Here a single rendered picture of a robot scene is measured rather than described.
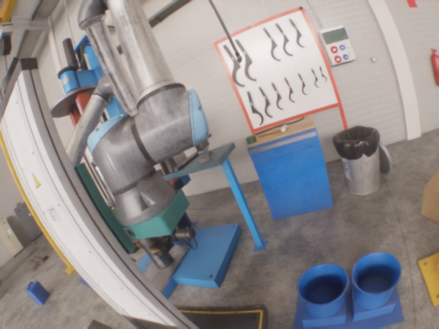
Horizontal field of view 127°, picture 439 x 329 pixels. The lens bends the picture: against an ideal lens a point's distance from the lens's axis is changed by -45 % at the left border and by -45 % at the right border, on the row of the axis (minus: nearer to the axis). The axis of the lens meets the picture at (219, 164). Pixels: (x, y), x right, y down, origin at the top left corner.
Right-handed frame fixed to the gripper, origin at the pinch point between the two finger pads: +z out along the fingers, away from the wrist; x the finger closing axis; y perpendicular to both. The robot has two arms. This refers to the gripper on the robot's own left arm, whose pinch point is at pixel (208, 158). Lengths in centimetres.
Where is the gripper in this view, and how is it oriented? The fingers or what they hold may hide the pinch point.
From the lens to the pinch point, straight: 148.4
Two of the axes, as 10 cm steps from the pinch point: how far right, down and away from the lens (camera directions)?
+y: -8.6, 2.5, 4.4
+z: 3.9, 8.8, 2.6
